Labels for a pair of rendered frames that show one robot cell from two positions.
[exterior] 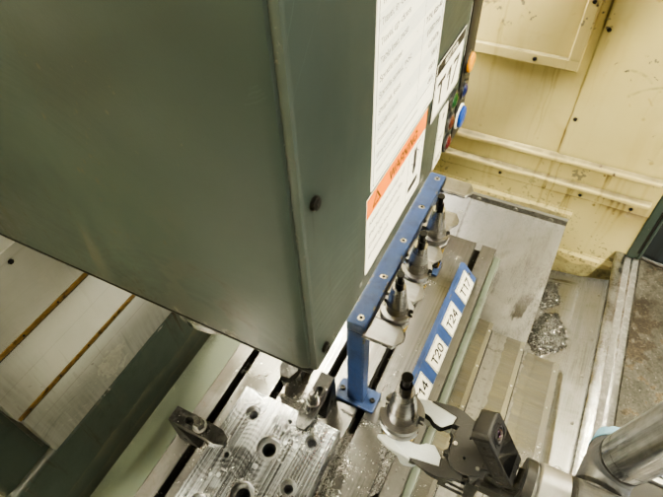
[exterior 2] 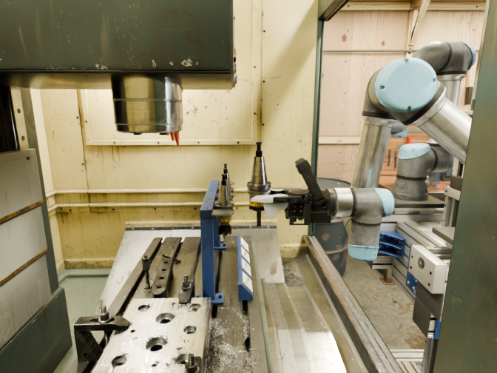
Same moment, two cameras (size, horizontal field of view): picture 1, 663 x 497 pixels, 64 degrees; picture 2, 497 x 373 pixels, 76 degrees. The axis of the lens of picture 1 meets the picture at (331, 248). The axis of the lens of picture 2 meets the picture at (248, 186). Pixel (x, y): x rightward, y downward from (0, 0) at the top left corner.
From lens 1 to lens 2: 0.73 m
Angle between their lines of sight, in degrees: 44
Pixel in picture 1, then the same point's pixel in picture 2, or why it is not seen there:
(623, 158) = (288, 181)
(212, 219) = not seen: outside the picture
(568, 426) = (327, 309)
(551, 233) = (271, 232)
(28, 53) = not seen: outside the picture
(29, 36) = not seen: outside the picture
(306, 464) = (197, 316)
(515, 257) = (259, 247)
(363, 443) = (225, 317)
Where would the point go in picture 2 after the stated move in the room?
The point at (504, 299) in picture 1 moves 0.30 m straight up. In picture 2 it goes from (263, 267) to (264, 212)
